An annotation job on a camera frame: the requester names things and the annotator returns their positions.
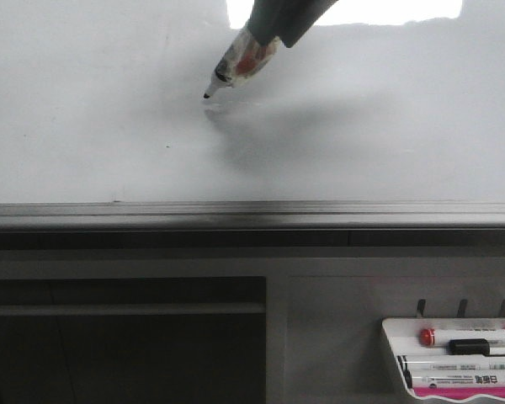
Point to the black hook middle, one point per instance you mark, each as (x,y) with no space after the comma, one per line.
(461,312)

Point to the grey metal stand frame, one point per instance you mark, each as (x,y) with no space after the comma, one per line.
(227,317)

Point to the red capped white marker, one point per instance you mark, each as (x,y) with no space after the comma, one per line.
(432,337)

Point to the white marker with barcode label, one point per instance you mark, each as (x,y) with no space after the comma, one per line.
(429,379)

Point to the black hook left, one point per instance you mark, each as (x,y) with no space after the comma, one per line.
(420,308)

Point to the whiteboard with aluminium frame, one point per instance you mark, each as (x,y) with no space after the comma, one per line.
(385,113)

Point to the white plastic marker tray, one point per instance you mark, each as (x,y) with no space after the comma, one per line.
(400,337)

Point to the black capped white marker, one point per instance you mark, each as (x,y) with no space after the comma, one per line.
(473,346)

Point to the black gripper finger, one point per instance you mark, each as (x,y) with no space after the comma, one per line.
(270,19)
(307,19)

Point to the white marker black end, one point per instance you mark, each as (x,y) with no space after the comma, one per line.
(451,362)

